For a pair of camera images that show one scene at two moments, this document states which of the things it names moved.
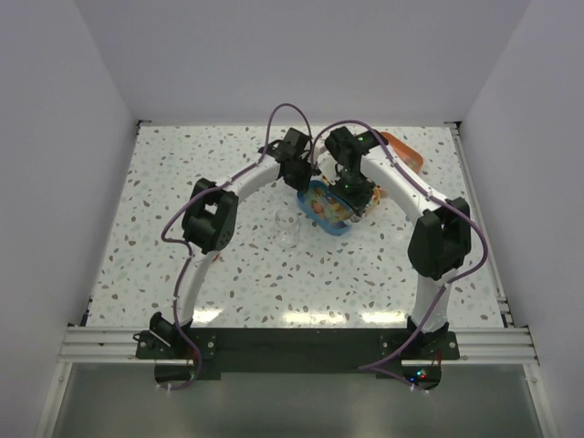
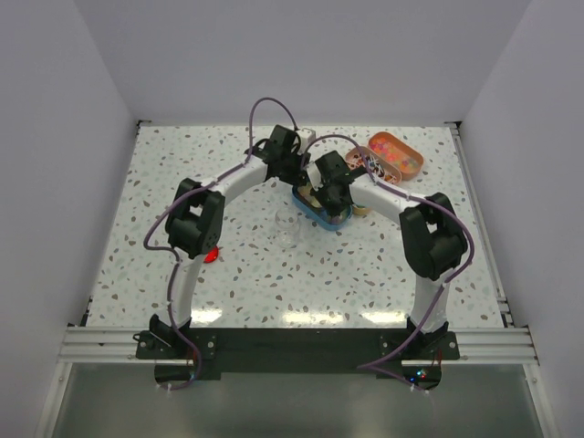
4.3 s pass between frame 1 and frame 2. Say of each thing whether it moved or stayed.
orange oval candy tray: stayed
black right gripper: moved
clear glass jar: stayed
